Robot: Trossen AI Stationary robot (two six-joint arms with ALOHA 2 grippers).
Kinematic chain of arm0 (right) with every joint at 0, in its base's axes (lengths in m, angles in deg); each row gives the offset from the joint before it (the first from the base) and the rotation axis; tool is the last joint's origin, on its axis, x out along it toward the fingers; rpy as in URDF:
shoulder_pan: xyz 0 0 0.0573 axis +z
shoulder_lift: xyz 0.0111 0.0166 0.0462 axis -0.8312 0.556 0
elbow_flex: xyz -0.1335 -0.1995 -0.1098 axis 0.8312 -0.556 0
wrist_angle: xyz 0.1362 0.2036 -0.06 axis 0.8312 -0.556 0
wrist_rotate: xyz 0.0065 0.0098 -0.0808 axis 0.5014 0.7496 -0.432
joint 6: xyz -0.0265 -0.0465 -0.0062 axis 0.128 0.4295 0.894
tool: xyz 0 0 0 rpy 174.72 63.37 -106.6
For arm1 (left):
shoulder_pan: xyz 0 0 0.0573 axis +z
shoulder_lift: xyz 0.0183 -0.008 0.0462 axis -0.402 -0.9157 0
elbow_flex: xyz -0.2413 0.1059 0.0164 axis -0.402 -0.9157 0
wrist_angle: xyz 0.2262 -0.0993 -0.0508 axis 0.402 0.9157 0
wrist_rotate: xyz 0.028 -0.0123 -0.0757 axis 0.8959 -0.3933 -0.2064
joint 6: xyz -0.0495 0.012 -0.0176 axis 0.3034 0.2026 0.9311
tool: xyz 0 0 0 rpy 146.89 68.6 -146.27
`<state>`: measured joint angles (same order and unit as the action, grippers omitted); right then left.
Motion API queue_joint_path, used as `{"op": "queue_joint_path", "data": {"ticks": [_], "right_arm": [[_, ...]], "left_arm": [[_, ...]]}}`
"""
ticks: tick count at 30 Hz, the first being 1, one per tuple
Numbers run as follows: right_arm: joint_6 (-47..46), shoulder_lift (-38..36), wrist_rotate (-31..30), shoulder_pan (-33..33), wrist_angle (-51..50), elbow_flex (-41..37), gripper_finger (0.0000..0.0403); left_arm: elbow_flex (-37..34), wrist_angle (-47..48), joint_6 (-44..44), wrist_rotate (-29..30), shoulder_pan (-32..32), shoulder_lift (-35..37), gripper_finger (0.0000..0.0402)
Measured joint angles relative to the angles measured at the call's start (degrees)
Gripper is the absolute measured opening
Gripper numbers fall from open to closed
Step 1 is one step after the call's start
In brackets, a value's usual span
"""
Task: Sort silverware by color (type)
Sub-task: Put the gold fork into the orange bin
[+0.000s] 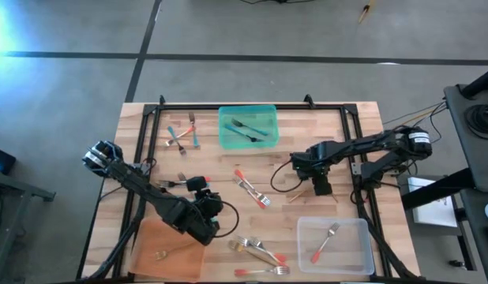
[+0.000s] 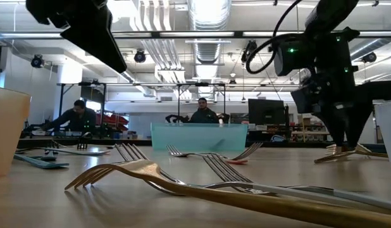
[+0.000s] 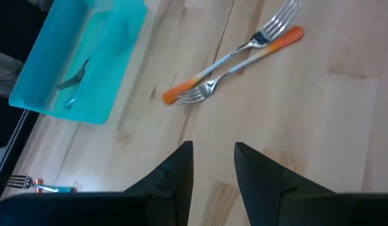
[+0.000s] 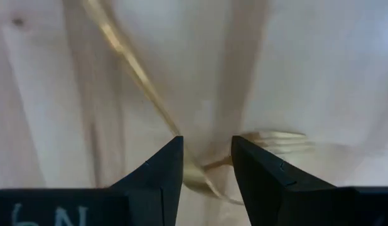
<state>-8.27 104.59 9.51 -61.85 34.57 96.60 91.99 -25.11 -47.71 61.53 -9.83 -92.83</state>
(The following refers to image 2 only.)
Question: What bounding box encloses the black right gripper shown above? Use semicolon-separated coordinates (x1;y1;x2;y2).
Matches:
290;27;391;150

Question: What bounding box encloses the cardboard box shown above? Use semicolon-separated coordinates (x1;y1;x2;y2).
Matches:
297;114;313;126

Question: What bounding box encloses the fork with red handle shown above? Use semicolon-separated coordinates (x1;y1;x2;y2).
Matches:
226;142;264;165

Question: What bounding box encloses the tan plastic cup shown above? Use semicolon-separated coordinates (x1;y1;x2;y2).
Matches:
0;85;32;178

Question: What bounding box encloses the white cup at right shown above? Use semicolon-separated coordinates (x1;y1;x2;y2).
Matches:
374;99;391;175

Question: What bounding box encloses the cluttered background workbench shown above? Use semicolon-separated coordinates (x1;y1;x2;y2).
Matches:
21;122;152;140

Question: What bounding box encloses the teal plastic bin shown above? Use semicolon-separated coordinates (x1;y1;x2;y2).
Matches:
150;122;249;151

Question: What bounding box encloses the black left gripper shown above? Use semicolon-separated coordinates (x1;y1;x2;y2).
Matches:
25;0;128;74

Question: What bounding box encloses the person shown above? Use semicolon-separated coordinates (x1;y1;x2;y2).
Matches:
189;97;220;124
40;99;97;134

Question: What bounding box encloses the cluttered background desk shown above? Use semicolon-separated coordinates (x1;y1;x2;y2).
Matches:
247;122;326;143

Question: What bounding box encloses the black metal rig frame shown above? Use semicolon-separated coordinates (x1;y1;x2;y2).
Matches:
57;82;228;127

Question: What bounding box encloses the black overhead frame bar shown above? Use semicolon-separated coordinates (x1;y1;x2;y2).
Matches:
0;30;391;40

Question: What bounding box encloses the red storage object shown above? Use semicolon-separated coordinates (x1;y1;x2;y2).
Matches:
96;113;130;131

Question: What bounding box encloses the black table edge rail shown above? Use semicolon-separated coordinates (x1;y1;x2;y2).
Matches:
15;137;388;155

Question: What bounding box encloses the black hanging camera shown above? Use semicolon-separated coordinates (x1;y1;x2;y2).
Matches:
361;51;378;64
241;40;259;63
133;49;147;64
30;54;45;69

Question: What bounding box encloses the black computer monitor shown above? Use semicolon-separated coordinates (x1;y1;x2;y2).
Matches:
247;98;290;127

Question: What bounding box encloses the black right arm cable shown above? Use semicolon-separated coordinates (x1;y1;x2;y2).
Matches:
245;0;304;75

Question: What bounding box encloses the thin hanging cable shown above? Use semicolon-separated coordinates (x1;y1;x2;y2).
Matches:
295;3;307;143

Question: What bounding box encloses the silver ventilation duct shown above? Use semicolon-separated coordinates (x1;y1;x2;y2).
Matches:
350;37;391;63
187;0;232;64

